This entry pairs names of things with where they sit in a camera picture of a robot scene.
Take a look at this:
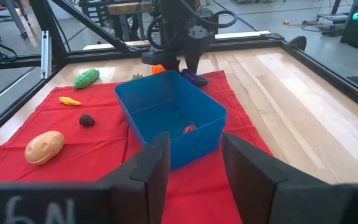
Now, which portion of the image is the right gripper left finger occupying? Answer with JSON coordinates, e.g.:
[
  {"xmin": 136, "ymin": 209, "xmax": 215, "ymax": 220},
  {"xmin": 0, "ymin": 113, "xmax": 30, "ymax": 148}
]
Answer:
[{"xmin": 98, "ymin": 131, "xmax": 171, "ymax": 224}]

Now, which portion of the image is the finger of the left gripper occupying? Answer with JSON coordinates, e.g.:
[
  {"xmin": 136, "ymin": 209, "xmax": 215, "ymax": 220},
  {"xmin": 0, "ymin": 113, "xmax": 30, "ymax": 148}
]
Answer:
[
  {"xmin": 183, "ymin": 51, "xmax": 202, "ymax": 75},
  {"xmin": 163, "ymin": 58, "xmax": 181, "ymax": 73}
]

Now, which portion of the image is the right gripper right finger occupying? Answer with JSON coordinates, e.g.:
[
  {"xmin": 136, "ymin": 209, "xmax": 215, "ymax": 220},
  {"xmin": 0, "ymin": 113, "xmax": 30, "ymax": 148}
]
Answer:
[{"xmin": 221, "ymin": 131, "xmax": 338, "ymax": 224}]

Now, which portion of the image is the orange toy fruit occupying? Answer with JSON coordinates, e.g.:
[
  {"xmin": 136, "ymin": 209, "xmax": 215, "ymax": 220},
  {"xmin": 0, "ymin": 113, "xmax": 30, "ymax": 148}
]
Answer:
[{"xmin": 151, "ymin": 63, "xmax": 167, "ymax": 75}]

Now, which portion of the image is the purple toy eggplant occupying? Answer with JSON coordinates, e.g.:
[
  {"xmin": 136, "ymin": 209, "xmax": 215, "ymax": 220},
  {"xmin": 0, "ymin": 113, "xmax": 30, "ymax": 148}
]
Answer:
[{"xmin": 179, "ymin": 68, "xmax": 209, "ymax": 88}]

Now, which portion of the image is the small red toy tomato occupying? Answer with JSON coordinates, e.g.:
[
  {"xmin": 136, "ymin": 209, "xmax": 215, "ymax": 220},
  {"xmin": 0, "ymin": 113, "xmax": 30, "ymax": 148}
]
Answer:
[{"xmin": 182, "ymin": 123, "xmax": 198, "ymax": 135}]

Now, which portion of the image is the long green toy vegetable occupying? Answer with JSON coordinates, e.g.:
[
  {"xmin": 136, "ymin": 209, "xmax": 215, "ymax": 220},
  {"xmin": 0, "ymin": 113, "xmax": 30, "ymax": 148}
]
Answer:
[{"xmin": 73, "ymin": 68, "xmax": 101, "ymax": 90}]

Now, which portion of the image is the yellow toy banana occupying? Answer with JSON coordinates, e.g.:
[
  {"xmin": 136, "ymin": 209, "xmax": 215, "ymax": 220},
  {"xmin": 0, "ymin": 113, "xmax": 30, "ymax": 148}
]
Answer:
[{"xmin": 58, "ymin": 96, "xmax": 82, "ymax": 106}]

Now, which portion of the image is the blue plastic tupperware container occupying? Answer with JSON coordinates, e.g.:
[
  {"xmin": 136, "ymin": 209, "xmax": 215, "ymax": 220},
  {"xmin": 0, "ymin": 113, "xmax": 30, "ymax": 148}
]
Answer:
[{"xmin": 114, "ymin": 70, "xmax": 228, "ymax": 171}]

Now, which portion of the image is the red cloth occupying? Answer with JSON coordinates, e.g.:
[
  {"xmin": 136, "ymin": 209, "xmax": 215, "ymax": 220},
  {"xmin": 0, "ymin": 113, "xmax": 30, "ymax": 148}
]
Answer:
[{"xmin": 0, "ymin": 70, "xmax": 273, "ymax": 224}]

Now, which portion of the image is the wooden top workbench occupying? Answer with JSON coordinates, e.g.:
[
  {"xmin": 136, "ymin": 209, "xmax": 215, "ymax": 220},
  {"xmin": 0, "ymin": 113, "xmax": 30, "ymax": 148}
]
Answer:
[{"xmin": 107, "ymin": 1, "xmax": 155, "ymax": 41}]

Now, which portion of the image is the dark toy blackberry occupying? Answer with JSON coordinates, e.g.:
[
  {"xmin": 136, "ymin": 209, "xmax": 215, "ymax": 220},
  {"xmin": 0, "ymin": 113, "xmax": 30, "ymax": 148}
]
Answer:
[{"xmin": 78, "ymin": 113, "xmax": 96, "ymax": 128}]

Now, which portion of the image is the tan toy potato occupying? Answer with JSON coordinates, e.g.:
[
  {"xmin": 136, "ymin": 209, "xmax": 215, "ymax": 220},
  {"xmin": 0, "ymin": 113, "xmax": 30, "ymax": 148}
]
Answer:
[{"xmin": 24, "ymin": 130, "xmax": 65, "ymax": 166}]

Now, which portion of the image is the grey cart with caster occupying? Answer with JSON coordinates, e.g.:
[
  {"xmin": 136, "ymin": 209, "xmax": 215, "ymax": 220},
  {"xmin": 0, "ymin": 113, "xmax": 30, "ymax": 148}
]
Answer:
[{"xmin": 3, "ymin": 0, "xmax": 30, "ymax": 40}]

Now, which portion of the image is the black aluminium table frame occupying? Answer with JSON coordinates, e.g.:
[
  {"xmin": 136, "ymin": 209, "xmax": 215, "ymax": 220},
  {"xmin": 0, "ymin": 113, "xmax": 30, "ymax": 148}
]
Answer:
[{"xmin": 0, "ymin": 0, "xmax": 358, "ymax": 147}]

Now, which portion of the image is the silver metal bracket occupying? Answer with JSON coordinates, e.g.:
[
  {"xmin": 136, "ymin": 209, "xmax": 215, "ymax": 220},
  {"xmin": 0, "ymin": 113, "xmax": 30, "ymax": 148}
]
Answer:
[{"xmin": 40, "ymin": 30, "xmax": 52, "ymax": 79}]

